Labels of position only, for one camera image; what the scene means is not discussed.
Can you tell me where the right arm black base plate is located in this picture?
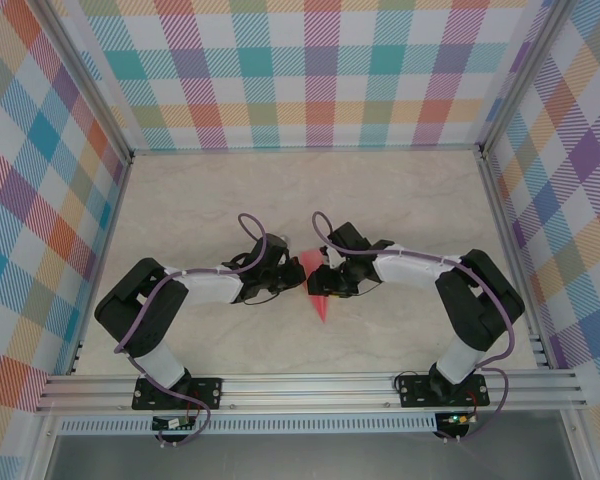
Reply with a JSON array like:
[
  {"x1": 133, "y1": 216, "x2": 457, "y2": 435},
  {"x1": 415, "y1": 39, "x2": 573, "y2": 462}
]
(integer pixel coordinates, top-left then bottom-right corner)
[{"x1": 396, "y1": 373, "x2": 491, "y2": 409}]

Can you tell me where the grey metal panel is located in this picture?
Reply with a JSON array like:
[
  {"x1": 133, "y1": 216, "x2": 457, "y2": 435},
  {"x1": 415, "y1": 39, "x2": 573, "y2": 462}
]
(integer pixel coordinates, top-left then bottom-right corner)
[{"x1": 44, "y1": 433, "x2": 581, "y2": 480}]

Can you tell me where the aluminium mounting rail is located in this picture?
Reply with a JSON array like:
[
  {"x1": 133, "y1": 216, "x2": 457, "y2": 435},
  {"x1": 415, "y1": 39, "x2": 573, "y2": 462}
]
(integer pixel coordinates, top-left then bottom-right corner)
[{"x1": 33, "y1": 368, "x2": 590, "y2": 415}]

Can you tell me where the aluminium corner post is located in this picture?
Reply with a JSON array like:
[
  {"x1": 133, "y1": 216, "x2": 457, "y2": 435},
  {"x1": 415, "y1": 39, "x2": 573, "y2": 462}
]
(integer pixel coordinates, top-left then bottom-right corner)
[
  {"x1": 29, "y1": 0, "x2": 135, "y2": 165},
  {"x1": 479, "y1": 0, "x2": 579, "y2": 157}
]

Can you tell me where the aluminium side floor rail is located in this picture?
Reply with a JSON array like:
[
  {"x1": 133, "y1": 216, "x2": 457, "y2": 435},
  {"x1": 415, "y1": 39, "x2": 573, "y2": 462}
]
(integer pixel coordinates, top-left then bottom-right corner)
[
  {"x1": 68, "y1": 155, "x2": 134, "y2": 376},
  {"x1": 479, "y1": 151, "x2": 552, "y2": 370}
]

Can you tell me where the pink cloth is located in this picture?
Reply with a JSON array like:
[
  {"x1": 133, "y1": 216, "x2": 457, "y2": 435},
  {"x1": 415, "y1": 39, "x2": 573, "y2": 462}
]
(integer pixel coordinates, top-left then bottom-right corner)
[{"x1": 299, "y1": 248, "x2": 332, "y2": 325}]

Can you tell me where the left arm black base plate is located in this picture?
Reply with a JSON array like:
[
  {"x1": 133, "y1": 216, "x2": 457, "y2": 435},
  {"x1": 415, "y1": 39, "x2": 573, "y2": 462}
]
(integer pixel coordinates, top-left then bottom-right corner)
[{"x1": 131, "y1": 377, "x2": 225, "y2": 412}]

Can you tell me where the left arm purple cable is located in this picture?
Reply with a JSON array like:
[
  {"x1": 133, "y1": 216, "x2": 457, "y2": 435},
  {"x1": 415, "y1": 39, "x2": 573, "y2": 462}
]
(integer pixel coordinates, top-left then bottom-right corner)
[{"x1": 113, "y1": 213, "x2": 268, "y2": 448}]

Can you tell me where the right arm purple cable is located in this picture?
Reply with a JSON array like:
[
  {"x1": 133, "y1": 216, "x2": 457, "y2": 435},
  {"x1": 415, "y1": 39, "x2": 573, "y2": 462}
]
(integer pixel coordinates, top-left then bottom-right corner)
[{"x1": 311, "y1": 209, "x2": 516, "y2": 445}]

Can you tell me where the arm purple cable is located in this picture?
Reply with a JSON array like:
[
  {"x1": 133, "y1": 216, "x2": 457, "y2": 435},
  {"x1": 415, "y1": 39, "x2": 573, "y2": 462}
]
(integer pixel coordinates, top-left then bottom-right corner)
[
  {"x1": 113, "y1": 213, "x2": 268, "y2": 448},
  {"x1": 311, "y1": 209, "x2": 516, "y2": 445}
]

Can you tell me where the aluminium back floor rail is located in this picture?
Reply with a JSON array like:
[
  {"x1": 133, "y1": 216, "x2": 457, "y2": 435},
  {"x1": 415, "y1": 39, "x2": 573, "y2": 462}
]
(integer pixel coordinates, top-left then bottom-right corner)
[{"x1": 129, "y1": 144, "x2": 484, "y2": 157}]

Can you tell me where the slotted grey cable duct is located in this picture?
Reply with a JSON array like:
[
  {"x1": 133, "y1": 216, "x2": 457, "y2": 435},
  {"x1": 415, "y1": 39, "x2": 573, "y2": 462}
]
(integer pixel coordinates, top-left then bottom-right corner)
[{"x1": 58, "y1": 416, "x2": 440, "y2": 435}]

